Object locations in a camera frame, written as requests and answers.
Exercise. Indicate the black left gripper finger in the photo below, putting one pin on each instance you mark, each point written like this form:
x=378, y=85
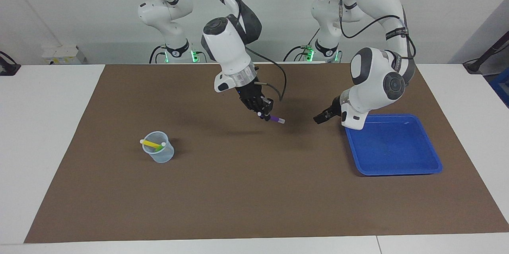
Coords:
x=323, y=117

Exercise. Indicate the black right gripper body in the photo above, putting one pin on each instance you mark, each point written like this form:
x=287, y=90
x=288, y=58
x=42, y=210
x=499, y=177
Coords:
x=248, y=93

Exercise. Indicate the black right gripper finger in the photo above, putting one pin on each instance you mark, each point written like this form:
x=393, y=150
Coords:
x=252, y=107
x=267, y=105

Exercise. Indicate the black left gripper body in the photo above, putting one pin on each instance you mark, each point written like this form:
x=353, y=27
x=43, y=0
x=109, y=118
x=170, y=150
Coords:
x=336, y=110

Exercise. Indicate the purple pen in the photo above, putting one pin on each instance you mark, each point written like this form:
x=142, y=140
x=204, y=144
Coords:
x=275, y=119

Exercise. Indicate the green pen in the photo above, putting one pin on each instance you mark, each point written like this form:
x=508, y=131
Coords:
x=160, y=146

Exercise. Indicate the yellow pen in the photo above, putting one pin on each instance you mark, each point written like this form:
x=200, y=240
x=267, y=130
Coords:
x=150, y=143

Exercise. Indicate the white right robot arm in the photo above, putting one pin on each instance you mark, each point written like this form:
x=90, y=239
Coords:
x=226, y=47

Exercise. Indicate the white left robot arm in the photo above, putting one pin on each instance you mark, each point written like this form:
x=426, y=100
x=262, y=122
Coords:
x=377, y=83

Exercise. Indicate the blue plastic tray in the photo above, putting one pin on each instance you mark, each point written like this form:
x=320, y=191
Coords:
x=397, y=146

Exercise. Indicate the brown table mat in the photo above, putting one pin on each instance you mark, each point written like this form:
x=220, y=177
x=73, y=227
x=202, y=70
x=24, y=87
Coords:
x=254, y=190

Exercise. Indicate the translucent plastic cup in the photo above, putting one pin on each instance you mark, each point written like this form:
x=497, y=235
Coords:
x=159, y=158

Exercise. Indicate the black stand pole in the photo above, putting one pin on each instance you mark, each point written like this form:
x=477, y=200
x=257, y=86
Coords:
x=473, y=66

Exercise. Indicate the blue crate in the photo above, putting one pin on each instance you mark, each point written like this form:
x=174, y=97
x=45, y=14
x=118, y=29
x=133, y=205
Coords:
x=502, y=87

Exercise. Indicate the white box with yellow labels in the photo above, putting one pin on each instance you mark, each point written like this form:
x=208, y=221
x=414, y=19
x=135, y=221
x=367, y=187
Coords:
x=59, y=57

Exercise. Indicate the black table clamp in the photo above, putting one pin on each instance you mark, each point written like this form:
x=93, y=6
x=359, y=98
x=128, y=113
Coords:
x=8, y=69

